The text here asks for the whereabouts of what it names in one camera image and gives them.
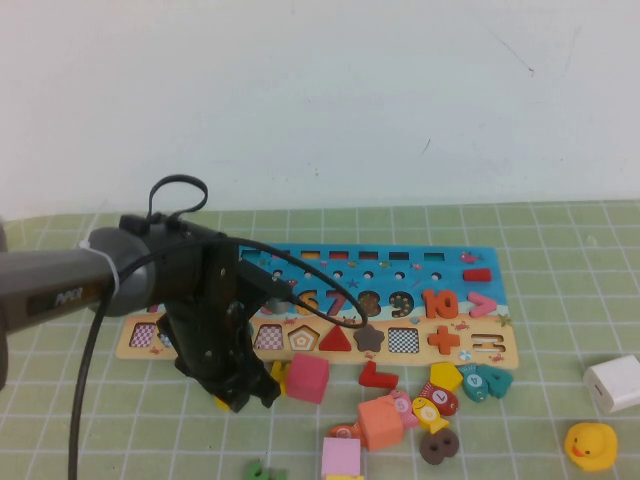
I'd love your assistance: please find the number shape puzzle board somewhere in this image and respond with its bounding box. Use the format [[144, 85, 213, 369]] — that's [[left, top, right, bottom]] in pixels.
[[115, 244, 521, 370]]

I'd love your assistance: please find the pink greater-than sign piece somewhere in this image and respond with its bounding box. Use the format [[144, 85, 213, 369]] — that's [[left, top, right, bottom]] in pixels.
[[467, 293, 498, 319]]

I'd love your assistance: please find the white zip tie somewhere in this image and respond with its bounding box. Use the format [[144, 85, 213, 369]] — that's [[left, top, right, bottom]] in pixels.
[[79, 239, 121, 296]]

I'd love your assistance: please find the red number seven piece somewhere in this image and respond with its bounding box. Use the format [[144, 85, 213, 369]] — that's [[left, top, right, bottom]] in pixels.
[[358, 360, 400, 390]]

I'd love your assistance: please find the orange number ten piece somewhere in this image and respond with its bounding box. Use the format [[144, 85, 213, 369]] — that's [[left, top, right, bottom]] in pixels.
[[422, 288, 460, 320]]

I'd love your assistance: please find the red wooden fish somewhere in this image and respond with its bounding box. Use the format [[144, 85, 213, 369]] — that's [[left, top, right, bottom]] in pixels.
[[417, 380, 460, 416]]

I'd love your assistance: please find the brown number eight piece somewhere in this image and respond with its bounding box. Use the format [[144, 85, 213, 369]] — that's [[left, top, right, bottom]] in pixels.
[[418, 428, 459, 466]]

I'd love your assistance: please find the yellow rubber duck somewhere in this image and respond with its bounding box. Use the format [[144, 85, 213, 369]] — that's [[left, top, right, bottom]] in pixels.
[[563, 422, 619, 471]]

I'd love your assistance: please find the orange wooden cube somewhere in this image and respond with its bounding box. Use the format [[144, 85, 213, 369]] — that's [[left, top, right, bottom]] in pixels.
[[357, 397, 405, 451]]

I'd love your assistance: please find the short black looped cable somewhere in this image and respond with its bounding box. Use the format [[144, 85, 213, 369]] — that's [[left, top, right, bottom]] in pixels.
[[148, 174, 209, 226]]

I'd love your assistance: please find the yellow pentagon piece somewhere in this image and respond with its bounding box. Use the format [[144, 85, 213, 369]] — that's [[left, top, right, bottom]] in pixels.
[[429, 361, 465, 394]]

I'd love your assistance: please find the orange wooden fish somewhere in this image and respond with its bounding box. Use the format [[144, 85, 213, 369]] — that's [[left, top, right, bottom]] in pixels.
[[325, 422, 364, 444]]

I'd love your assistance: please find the green number piece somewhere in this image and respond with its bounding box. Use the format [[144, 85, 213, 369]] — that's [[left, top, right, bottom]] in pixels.
[[244, 460, 289, 480]]

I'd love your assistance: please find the orange plus sign piece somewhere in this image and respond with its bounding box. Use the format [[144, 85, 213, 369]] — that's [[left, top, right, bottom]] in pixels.
[[427, 324, 461, 356]]

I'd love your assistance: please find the green checkered tablecloth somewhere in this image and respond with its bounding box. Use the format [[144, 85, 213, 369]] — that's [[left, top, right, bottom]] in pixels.
[[0, 199, 640, 480]]

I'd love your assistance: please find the pink wooden fish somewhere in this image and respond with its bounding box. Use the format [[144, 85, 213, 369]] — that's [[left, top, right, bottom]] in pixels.
[[387, 389, 420, 429]]

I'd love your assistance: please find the teal wooden fish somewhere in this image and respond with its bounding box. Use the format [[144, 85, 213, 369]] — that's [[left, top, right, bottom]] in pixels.
[[457, 363, 489, 403]]

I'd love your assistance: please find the magenta wooden cube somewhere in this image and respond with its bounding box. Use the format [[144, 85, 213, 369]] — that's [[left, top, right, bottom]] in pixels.
[[285, 352, 331, 404]]

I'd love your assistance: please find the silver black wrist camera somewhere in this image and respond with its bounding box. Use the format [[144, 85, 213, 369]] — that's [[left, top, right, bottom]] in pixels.
[[262, 293, 297, 317]]

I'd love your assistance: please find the white USB wall charger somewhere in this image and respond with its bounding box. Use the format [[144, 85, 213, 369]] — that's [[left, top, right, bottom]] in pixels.
[[582, 354, 640, 414]]

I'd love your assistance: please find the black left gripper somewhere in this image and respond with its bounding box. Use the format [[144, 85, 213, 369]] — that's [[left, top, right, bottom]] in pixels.
[[156, 247, 281, 414]]

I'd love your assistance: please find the light pink wooden cube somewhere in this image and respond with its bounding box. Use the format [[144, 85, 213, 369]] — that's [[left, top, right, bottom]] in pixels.
[[321, 437, 363, 477]]

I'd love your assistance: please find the long black camera cable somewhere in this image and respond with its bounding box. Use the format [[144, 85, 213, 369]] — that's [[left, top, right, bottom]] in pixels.
[[67, 238, 370, 480]]

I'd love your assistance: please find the teal number four piece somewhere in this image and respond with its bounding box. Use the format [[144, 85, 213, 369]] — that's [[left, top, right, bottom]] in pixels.
[[479, 364, 515, 400]]

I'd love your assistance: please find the red triangle piece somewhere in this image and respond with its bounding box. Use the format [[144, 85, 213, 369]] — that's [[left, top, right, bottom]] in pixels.
[[318, 323, 356, 352]]

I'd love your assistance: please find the yellow wooden fish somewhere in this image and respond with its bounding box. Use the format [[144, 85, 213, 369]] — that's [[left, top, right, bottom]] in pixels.
[[410, 395, 450, 435]]

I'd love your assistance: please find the yellow number one piece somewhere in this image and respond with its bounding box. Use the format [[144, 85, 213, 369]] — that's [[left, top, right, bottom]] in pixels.
[[269, 360, 292, 396]]

